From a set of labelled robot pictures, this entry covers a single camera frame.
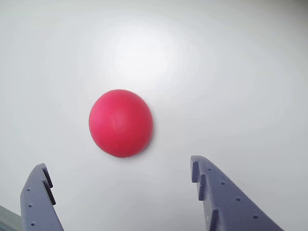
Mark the blue-grey gripper finger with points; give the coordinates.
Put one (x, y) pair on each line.
(38, 207)
(228, 204)

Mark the red ball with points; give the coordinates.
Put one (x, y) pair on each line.
(120, 122)

